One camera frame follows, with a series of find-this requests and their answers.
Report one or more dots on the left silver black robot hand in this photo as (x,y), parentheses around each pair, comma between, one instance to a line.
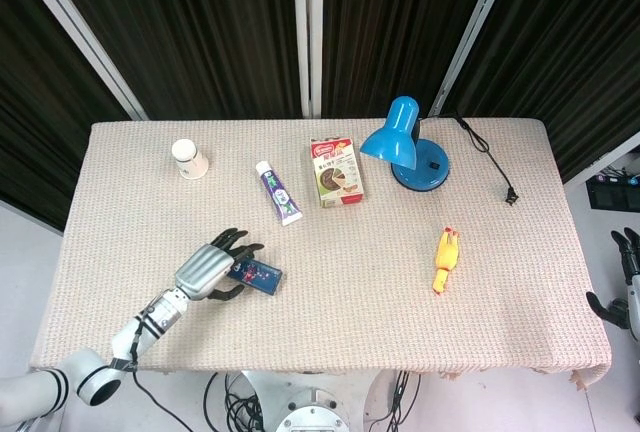
(200,267)

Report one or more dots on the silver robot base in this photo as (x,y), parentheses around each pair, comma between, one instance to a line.
(312,412)

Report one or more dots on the beige textured tablecloth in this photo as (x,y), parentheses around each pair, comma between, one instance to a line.
(350,302)

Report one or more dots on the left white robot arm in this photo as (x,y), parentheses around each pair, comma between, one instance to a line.
(145,324)

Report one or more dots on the white paper cup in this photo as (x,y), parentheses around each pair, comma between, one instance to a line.
(190,164)

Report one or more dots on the blue desk lamp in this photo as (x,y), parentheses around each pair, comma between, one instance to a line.
(395,137)

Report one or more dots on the purple white toothpaste tube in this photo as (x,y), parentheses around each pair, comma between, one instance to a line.
(277,194)

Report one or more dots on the black pleated curtain panel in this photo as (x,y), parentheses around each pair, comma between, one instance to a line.
(390,22)
(200,27)
(575,42)
(35,117)

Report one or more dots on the blue glasses case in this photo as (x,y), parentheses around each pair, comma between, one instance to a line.
(260,277)

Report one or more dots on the yellow rubber chicken toy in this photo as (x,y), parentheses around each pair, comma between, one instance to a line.
(446,254)

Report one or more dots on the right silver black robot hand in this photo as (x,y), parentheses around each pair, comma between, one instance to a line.
(634,272)

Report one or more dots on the white partition post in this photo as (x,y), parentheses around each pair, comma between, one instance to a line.
(307,32)
(80,32)
(472,32)

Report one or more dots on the black electronic device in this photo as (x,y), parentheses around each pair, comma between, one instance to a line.
(612,197)

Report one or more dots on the red green snack box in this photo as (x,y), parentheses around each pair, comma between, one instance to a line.
(337,177)

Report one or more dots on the white metal beam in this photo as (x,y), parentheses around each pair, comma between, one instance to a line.
(600,162)

